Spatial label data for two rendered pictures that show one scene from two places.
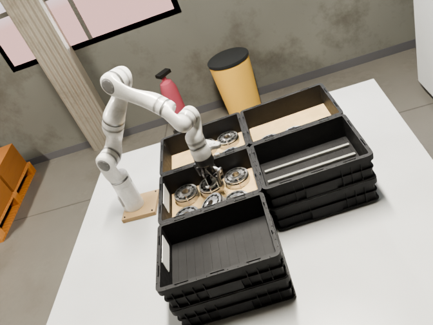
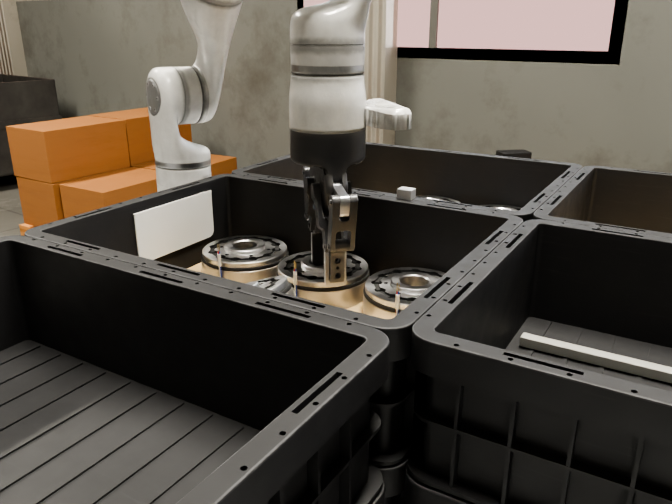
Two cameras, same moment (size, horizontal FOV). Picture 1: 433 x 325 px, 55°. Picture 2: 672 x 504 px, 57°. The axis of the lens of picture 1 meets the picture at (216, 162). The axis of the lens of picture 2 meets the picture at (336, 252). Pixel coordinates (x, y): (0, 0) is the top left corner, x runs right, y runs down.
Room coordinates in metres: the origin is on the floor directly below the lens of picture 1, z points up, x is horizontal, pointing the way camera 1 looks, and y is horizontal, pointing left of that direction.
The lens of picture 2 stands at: (0.78, -0.21, 1.11)
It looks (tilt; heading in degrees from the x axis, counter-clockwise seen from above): 20 degrees down; 23
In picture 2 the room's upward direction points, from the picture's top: straight up
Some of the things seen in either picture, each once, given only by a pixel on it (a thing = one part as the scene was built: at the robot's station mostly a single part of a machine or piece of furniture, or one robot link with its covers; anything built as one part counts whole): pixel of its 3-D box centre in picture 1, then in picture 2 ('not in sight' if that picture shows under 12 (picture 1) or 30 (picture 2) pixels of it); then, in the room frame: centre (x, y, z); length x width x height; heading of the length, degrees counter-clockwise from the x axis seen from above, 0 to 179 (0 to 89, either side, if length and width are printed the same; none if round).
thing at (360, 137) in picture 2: (205, 163); (327, 167); (1.34, 0.04, 0.98); 0.08 x 0.08 x 0.09
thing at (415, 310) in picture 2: (207, 184); (282, 235); (1.29, 0.07, 0.92); 0.40 x 0.30 x 0.02; 82
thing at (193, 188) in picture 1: (185, 192); (245, 250); (1.38, 0.17, 0.86); 0.10 x 0.10 x 0.01
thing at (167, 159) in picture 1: (205, 152); (408, 212); (1.59, 0.03, 0.87); 0.40 x 0.30 x 0.11; 82
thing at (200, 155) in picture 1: (202, 146); (346, 94); (1.35, 0.02, 1.05); 0.11 x 0.09 x 0.06; 128
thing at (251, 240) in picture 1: (219, 250); (2, 443); (1.00, 0.11, 0.87); 0.40 x 0.30 x 0.11; 82
